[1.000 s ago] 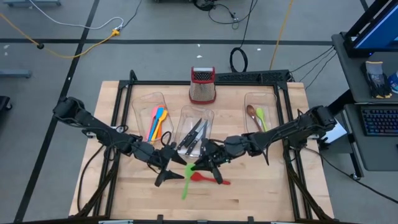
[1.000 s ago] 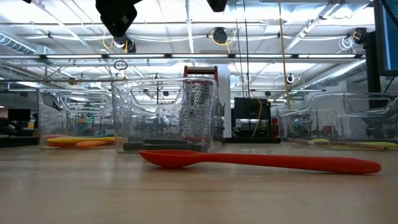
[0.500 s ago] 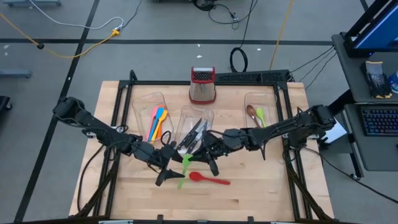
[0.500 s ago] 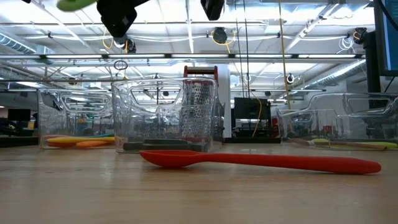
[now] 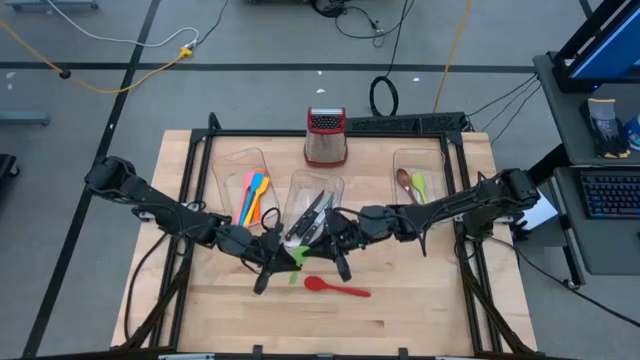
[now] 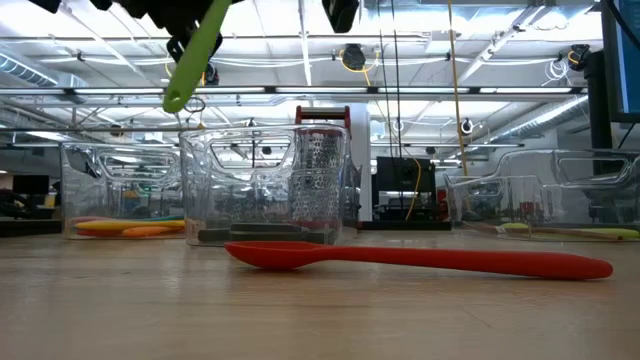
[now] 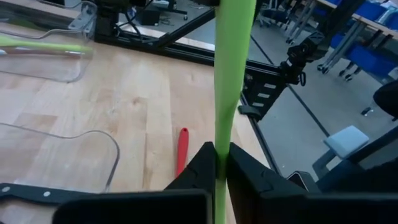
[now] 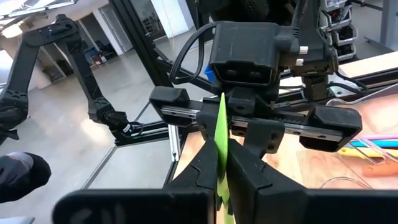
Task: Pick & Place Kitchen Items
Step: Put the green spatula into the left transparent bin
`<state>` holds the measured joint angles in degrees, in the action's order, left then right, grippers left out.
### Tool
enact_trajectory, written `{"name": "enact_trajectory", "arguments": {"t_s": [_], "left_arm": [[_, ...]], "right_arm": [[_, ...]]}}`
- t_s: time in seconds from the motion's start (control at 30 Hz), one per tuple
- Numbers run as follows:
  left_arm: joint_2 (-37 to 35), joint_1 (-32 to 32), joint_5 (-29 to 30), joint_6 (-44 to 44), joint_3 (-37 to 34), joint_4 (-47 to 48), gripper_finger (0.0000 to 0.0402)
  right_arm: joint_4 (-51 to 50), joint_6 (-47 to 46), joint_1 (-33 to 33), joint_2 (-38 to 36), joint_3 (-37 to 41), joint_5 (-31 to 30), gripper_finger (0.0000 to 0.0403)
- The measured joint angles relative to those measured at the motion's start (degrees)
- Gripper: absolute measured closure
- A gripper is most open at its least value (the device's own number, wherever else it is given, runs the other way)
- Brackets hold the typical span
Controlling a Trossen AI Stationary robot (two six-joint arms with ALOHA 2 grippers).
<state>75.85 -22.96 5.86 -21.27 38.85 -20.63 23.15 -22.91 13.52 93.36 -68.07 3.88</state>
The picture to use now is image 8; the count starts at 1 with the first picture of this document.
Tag grey desk leg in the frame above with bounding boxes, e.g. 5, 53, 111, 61
363, 0, 398, 52

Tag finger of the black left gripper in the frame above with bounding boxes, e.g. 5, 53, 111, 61
195, 110, 219, 143
243, 119, 286, 157

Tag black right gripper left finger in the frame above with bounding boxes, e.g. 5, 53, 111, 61
163, 139, 221, 203

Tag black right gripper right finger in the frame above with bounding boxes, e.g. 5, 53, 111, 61
224, 139, 308, 224

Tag yellow silicone spatula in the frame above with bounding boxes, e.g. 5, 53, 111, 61
338, 147, 398, 159

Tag blue silicone spatula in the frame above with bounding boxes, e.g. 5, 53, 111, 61
350, 139, 398, 149

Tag storage bin rack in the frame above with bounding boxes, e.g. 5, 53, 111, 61
320, 0, 358, 62

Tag pink silicone spatula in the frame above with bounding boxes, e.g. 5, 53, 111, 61
360, 133, 398, 141

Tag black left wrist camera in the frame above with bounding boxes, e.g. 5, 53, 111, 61
208, 21, 307, 87

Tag green silicone spatula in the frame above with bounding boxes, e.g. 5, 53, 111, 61
213, 92, 236, 224

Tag orange silicone spatula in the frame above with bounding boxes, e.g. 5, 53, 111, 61
361, 161, 398, 178

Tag black aluminium frame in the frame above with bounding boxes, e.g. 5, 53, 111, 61
110, 0, 398, 190

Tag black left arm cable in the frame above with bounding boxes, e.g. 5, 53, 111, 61
169, 21, 220, 85

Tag blue object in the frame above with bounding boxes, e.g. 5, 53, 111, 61
203, 63, 218, 84

